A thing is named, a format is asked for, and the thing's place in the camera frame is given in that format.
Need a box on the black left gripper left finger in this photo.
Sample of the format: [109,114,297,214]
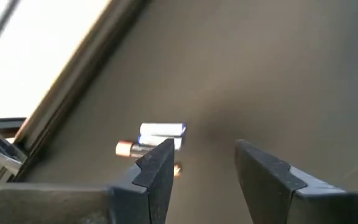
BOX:
[0,138,175,224]

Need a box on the black copper battery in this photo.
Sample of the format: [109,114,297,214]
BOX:
[115,140,155,159]

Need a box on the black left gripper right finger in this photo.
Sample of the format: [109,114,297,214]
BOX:
[235,140,358,224]

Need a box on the black aluminium table frame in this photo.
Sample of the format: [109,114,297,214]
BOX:
[11,0,152,184]

